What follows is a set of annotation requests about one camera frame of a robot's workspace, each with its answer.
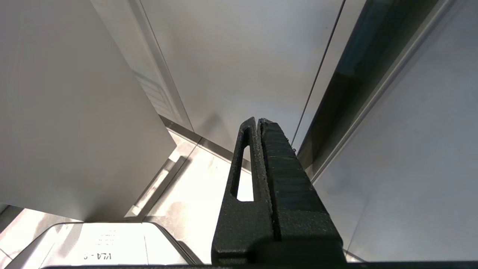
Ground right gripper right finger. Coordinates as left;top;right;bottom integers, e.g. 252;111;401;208
258;118;345;265

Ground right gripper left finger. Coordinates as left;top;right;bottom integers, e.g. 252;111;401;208
211;117;277;265

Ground white cabinet door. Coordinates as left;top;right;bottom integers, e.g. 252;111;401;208
0;0;177;222

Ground grey cabinet side panel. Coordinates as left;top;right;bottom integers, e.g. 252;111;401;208
312;0;478;262

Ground grey cabinet door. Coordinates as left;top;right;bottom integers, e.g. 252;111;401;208
140;0;345;152

